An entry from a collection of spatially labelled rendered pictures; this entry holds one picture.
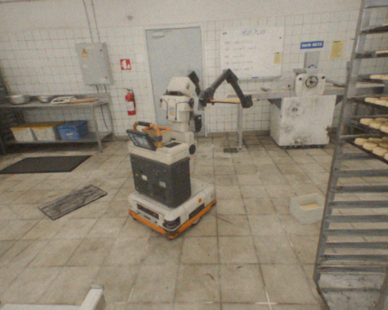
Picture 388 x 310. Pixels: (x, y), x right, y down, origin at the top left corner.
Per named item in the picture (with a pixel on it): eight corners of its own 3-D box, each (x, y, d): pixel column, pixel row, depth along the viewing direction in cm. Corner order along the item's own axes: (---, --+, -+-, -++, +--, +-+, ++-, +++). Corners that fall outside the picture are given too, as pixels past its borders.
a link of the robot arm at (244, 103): (224, 79, 228) (233, 77, 220) (226, 74, 230) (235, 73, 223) (242, 109, 254) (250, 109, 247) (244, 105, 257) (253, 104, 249)
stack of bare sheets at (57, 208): (90, 185, 304) (90, 183, 303) (107, 194, 280) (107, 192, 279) (37, 208, 261) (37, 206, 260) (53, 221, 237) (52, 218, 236)
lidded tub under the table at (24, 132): (12, 141, 434) (7, 128, 425) (32, 134, 478) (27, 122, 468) (33, 141, 431) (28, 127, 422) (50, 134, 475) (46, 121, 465)
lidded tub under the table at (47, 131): (34, 141, 431) (30, 127, 422) (50, 134, 475) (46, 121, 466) (55, 140, 429) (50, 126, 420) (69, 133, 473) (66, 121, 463)
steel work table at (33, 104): (0, 156, 432) (-22, 102, 396) (29, 143, 499) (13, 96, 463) (103, 153, 421) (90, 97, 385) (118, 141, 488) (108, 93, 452)
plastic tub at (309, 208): (302, 225, 211) (304, 210, 205) (288, 212, 231) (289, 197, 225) (331, 219, 217) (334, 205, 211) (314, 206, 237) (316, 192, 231)
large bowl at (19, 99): (0, 106, 412) (-3, 97, 407) (17, 103, 448) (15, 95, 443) (22, 105, 410) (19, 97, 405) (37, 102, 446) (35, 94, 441)
